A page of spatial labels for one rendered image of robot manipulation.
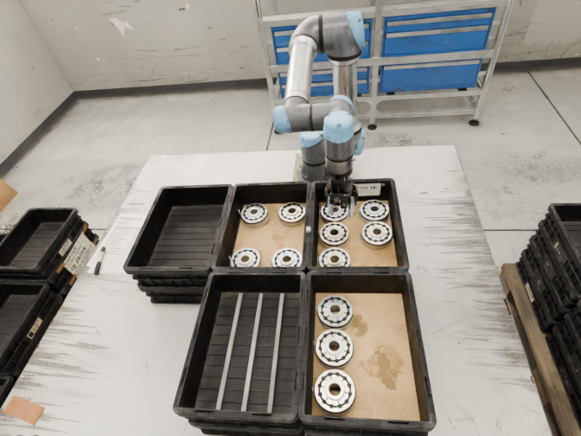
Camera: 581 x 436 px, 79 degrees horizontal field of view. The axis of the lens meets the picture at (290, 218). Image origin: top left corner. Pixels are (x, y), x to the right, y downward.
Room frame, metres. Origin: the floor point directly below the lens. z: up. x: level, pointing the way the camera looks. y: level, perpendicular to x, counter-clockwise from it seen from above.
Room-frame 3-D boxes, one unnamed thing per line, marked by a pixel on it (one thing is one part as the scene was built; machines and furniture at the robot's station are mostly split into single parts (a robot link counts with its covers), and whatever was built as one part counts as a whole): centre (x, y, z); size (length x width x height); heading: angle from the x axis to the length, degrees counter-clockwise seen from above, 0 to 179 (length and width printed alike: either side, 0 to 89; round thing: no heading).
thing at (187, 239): (0.89, 0.38, 0.87); 0.40 x 0.30 x 0.11; 168
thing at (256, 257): (0.73, 0.17, 0.86); 0.10 x 0.10 x 0.01
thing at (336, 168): (0.75, -0.16, 1.20); 0.08 x 0.08 x 0.05
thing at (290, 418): (0.44, 0.17, 0.92); 0.40 x 0.30 x 0.02; 168
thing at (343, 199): (0.75, -0.16, 1.11); 0.09 x 0.08 x 0.12; 160
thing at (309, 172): (1.23, -0.16, 0.81); 0.15 x 0.15 x 0.10
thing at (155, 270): (0.89, 0.38, 0.92); 0.40 x 0.30 x 0.02; 168
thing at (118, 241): (1.07, 0.73, 0.70); 0.33 x 0.23 x 0.01; 167
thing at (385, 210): (0.86, -0.30, 0.86); 0.10 x 0.10 x 0.01
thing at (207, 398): (0.44, 0.17, 0.87); 0.40 x 0.30 x 0.11; 168
